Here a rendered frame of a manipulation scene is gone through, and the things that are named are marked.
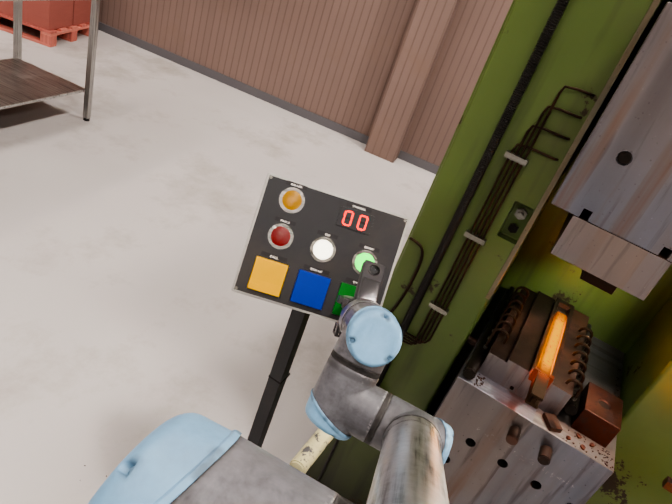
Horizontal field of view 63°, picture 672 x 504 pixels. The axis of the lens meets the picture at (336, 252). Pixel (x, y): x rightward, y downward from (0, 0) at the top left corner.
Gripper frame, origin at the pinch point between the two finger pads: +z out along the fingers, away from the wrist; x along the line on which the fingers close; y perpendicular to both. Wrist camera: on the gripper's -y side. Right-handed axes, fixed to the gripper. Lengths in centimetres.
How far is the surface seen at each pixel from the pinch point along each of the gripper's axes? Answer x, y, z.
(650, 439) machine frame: 80, 12, 3
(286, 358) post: -9.0, 22.7, 26.2
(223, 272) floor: -46, 19, 171
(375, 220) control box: -0.5, -18.5, 1.7
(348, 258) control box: -3.8, -8.4, 1.6
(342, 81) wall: -16, -165, 398
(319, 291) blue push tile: -7.9, 0.6, 0.9
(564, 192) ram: 32.1, -34.2, -15.8
